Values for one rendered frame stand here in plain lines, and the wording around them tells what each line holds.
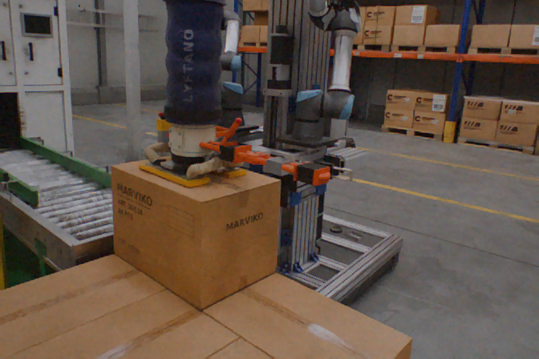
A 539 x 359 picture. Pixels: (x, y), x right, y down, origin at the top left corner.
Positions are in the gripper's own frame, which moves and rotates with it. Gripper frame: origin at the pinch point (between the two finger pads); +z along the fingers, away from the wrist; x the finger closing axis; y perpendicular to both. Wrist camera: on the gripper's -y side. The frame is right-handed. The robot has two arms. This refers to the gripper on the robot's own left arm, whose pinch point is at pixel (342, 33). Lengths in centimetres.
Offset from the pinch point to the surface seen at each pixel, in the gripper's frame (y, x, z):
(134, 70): -148, -345, 34
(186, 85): 47, -37, 22
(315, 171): 49, 22, 42
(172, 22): 49, -42, 0
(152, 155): 49, -55, 52
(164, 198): 60, -34, 62
